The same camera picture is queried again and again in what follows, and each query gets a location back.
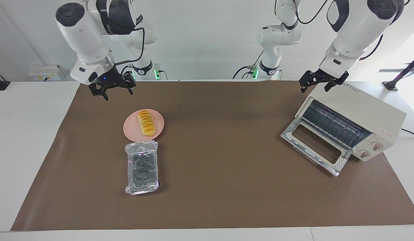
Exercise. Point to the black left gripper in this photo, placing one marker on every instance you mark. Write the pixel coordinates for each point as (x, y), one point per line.
(322, 77)

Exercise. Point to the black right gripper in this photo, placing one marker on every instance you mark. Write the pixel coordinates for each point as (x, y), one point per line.
(106, 79)

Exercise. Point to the yellow sliced bread loaf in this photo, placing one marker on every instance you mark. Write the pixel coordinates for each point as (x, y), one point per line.
(146, 124)

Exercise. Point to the aluminium foil tray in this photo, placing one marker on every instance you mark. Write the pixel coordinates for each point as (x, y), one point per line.
(142, 167)

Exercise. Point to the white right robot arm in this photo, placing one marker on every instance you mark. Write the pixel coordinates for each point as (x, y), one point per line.
(83, 33)

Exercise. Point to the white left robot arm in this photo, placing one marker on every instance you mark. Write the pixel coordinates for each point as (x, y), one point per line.
(354, 30)

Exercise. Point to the cream toaster oven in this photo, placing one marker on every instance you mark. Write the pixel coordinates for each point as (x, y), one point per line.
(361, 107)

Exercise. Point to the glass oven door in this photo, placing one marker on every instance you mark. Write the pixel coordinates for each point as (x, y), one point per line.
(294, 140)

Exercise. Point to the cream oven knob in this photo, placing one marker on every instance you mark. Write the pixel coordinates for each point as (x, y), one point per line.
(364, 154)
(377, 146)

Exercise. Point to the pink round plate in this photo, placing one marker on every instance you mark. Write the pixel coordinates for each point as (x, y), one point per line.
(130, 129)

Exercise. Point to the green lit base connector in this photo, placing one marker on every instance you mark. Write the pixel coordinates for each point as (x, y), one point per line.
(254, 73)
(157, 74)

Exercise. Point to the brown table mat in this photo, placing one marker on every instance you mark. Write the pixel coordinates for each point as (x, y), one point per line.
(227, 167)

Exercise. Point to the white wall power socket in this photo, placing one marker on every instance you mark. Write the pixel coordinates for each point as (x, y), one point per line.
(46, 73)

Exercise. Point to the black camera stand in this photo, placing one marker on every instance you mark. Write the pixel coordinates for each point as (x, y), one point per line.
(391, 85)

